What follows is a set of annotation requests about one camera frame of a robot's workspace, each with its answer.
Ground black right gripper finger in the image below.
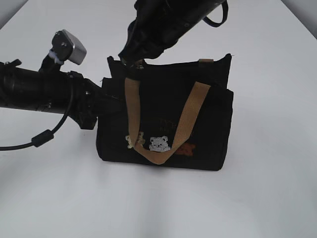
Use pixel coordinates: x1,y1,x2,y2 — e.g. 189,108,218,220
120,58,138,79

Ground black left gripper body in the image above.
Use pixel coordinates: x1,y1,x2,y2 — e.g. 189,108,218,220
66,71,124,129

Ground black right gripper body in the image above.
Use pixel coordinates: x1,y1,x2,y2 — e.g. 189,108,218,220
118,0,188,61

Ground black tote bag tan handles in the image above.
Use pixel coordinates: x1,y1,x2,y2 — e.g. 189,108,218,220
96,54,234,171

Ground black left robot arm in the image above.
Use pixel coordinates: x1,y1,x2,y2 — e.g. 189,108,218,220
0,59,123,130

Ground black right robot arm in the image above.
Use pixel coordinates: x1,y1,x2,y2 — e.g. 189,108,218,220
118,0,229,79

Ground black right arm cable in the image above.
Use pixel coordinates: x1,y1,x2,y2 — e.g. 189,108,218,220
202,0,229,28

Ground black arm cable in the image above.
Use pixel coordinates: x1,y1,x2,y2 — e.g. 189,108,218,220
202,0,229,28
0,74,75,151

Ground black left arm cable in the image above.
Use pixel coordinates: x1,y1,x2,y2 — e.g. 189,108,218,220
0,74,75,151

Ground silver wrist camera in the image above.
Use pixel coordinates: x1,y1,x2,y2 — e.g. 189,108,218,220
39,29,87,73

